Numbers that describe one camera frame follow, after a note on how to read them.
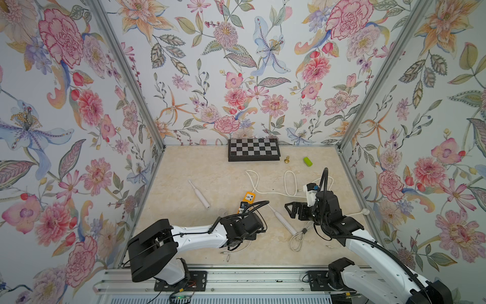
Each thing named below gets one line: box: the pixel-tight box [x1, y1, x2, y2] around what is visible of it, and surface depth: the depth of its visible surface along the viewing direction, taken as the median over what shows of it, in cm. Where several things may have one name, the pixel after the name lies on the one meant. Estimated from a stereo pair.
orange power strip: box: [237, 191, 256, 215], surface depth 79 cm
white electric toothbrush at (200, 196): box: [187, 179, 211, 210], surface depth 99 cm
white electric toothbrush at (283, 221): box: [267, 203, 297, 236], surface depth 90 cm
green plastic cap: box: [303, 156, 314, 168], surface depth 116 cm
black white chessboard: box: [227, 138, 281, 162], surface depth 119 cm
